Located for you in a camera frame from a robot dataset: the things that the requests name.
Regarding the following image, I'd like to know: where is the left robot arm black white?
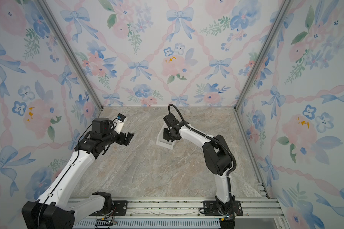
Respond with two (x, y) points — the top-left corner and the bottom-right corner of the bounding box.
(22, 114), (134, 229)

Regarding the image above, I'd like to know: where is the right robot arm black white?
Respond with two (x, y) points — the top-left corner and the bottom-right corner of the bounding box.
(163, 114), (236, 215)

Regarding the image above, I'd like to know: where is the white plastic bin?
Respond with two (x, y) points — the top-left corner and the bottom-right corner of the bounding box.
(156, 124), (175, 150)

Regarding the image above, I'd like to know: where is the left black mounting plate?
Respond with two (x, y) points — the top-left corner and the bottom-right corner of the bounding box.
(90, 200), (128, 217)

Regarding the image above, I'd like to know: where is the black mounting plate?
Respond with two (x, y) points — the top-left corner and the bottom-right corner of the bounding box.
(200, 200), (244, 217)
(90, 200), (128, 217)

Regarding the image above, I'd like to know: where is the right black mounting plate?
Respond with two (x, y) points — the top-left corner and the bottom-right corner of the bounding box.
(200, 200), (244, 217)

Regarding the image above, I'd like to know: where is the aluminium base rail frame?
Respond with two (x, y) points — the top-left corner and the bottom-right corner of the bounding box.
(74, 184), (289, 229)

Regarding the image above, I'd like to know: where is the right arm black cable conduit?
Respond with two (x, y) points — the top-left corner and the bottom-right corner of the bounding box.
(168, 103), (238, 218)

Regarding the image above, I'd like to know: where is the left corner aluminium post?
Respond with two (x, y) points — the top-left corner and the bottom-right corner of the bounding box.
(34, 0), (103, 111)

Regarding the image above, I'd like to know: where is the corner aluminium post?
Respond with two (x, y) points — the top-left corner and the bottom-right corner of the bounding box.
(34, 0), (103, 111)
(234, 0), (292, 112)

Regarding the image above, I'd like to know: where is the right corner aluminium post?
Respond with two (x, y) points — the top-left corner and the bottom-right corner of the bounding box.
(234, 0), (292, 112)

